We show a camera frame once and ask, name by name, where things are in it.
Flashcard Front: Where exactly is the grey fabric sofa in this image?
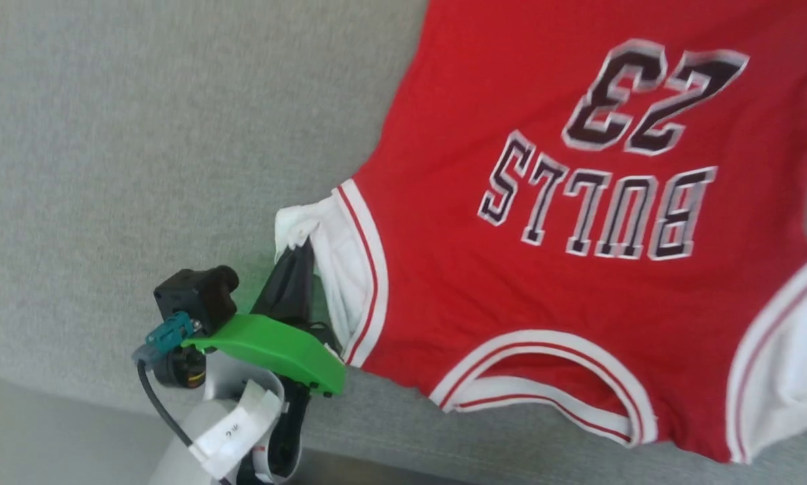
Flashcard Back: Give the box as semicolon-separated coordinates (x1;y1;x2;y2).
0;0;807;485

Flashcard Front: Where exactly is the thin black camera cable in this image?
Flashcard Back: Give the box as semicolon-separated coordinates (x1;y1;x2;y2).
137;359;234;485

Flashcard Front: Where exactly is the red basketball jersey number 23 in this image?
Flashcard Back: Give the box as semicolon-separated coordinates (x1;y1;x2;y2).
273;0;807;465

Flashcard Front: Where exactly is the teal cable connector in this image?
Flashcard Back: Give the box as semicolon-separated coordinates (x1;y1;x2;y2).
132;311;200;365

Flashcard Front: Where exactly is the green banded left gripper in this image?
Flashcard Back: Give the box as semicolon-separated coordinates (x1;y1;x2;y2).
152;236;348;480

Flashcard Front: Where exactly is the white label strap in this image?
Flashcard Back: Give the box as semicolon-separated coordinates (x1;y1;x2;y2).
188;381;284;481

